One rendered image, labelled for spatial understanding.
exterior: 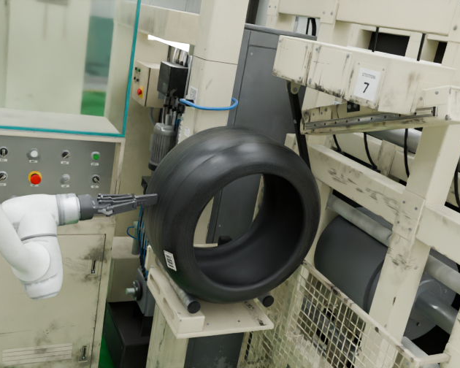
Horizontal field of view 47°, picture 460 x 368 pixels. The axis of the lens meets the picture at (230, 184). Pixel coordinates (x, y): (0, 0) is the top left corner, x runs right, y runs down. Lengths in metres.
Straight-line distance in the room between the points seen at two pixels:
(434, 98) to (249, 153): 0.54
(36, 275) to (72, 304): 1.01
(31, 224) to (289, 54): 1.01
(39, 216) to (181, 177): 0.41
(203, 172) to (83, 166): 0.81
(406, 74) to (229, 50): 0.67
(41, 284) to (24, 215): 0.19
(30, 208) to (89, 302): 1.02
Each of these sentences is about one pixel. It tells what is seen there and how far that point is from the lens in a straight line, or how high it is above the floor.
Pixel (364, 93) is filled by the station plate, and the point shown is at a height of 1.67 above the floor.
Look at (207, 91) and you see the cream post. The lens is 1.90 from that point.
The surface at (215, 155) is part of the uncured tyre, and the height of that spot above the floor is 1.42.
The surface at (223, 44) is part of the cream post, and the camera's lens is 1.90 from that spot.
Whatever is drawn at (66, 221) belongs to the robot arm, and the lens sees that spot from 1.56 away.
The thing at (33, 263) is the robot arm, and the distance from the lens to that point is 1.44.
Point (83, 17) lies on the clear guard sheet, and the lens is 2.12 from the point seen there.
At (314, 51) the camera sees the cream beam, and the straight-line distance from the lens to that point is 1.77.
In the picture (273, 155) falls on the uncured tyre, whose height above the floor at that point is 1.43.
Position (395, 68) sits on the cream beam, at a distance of 1.50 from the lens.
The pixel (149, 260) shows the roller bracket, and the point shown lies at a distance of 2.03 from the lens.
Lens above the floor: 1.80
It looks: 17 degrees down
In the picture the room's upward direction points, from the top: 11 degrees clockwise
